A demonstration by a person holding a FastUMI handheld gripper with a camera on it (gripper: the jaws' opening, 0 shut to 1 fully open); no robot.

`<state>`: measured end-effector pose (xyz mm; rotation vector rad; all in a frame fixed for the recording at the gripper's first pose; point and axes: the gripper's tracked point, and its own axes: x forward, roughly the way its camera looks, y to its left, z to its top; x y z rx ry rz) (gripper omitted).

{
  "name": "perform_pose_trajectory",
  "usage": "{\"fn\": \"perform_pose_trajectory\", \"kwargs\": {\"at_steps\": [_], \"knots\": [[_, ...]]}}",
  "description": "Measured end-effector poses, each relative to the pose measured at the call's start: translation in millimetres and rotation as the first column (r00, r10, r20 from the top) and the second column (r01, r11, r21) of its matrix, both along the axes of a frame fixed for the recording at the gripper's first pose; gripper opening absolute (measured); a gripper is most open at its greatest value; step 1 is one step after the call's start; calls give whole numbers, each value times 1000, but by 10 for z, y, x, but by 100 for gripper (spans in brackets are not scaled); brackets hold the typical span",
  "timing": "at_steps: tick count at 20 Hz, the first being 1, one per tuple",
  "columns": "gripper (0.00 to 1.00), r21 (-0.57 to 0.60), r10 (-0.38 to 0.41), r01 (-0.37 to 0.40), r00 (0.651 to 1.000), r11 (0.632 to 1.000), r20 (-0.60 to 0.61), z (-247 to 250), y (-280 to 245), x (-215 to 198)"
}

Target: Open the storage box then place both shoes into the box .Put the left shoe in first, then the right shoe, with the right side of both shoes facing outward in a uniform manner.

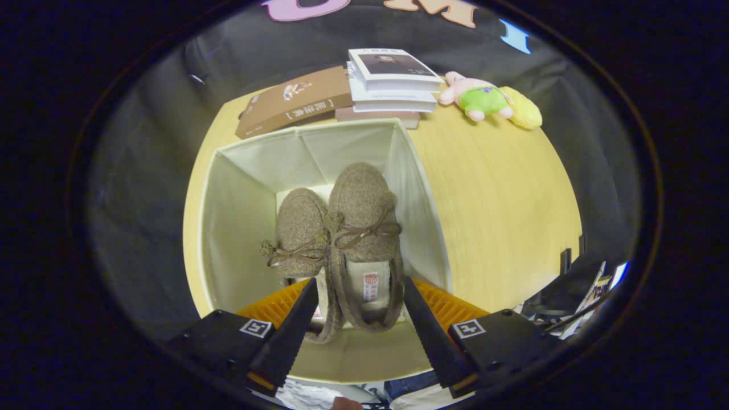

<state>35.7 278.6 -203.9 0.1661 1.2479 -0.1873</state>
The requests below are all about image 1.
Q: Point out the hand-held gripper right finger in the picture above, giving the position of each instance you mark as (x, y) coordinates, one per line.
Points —
(435, 341)

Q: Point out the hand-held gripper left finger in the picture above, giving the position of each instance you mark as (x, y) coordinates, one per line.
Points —
(282, 347)

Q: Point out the brown fuzzy shoe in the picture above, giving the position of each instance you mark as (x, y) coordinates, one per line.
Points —
(299, 222)
(361, 193)

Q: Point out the grey fabric storage box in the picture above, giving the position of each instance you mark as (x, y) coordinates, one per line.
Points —
(239, 228)

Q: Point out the open laptop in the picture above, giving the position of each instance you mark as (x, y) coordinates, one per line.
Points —
(619, 274)

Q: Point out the person's leg blue jeans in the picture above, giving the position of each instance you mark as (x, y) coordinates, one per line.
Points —
(410, 384)

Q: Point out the black table clamp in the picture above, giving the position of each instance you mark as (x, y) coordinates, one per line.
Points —
(565, 262)
(581, 245)

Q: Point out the pile of printed papers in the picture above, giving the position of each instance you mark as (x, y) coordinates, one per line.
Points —
(589, 296)

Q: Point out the plain white book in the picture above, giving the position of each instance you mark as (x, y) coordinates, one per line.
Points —
(393, 101)

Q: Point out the brown book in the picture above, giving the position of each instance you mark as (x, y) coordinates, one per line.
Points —
(296, 102)

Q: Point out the green pink plush toy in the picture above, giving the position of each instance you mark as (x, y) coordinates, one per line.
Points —
(481, 99)

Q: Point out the yellow plush toy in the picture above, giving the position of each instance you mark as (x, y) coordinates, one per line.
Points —
(527, 111)

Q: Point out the white book portrait cover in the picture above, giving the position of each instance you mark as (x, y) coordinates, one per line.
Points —
(393, 65)

